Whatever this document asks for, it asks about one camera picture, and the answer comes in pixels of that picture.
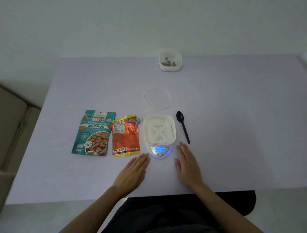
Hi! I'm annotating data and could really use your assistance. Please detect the beige sofa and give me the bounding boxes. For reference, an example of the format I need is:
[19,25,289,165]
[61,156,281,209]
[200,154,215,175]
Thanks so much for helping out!
[0,84,42,213]

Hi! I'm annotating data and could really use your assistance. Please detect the person's black clothing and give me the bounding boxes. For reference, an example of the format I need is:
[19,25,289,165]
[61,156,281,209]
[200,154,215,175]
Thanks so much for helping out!
[100,190,257,233]

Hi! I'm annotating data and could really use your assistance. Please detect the orange salted almonds bag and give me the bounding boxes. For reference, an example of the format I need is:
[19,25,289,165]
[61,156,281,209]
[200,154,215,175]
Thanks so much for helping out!
[110,114,141,157]

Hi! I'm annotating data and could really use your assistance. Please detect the almonds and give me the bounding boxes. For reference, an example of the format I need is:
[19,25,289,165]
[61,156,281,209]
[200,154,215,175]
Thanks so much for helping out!
[161,56,178,68]

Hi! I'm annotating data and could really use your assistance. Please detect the person's right forearm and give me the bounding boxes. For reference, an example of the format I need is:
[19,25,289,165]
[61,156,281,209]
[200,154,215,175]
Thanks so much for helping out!
[193,183,264,233]

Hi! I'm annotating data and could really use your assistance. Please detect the teal roasted almonds bag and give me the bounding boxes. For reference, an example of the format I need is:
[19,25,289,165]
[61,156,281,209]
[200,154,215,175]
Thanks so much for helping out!
[71,109,117,157]

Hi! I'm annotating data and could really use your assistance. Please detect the person's left hand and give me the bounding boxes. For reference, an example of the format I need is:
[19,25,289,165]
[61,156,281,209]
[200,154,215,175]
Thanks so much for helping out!
[111,153,151,197]

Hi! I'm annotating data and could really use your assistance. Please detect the black plastic spoon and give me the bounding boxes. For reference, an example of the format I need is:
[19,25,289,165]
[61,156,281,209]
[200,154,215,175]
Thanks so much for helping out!
[176,110,191,145]

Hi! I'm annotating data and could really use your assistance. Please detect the person's right hand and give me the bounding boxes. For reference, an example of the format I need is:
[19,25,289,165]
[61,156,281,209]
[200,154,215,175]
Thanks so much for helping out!
[174,141,205,192]

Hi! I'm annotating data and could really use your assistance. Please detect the white kitchen scale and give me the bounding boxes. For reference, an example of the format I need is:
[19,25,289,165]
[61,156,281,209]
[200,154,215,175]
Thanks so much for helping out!
[145,143,174,159]

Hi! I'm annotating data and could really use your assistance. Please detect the person's left forearm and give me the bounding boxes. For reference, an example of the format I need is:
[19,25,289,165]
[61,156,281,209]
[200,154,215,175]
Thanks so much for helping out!
[59,186,122,233]

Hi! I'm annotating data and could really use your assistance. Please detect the white square plastic container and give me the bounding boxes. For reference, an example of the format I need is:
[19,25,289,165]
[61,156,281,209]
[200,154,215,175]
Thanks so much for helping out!
[158,50,183,72]
[143,114,180,147]

